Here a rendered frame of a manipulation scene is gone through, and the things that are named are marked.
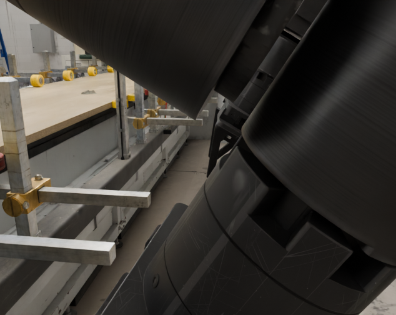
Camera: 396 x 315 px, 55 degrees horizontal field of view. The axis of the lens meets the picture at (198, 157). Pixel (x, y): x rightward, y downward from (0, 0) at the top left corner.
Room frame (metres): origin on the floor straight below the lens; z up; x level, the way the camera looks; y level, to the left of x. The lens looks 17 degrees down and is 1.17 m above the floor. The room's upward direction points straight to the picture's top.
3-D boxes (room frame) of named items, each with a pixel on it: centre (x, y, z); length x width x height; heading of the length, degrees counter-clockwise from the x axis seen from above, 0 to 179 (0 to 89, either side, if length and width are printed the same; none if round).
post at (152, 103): (2.09, 0.25, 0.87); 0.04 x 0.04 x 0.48; 82
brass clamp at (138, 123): (1.86, 0.28, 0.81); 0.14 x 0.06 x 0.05; 172
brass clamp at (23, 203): (0.87, 0.42, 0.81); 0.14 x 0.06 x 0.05; 172
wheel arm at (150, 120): (1.87, 0.19, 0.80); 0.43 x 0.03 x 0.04; 82
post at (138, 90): (1.84, 0.28, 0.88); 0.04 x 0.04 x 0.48; 82
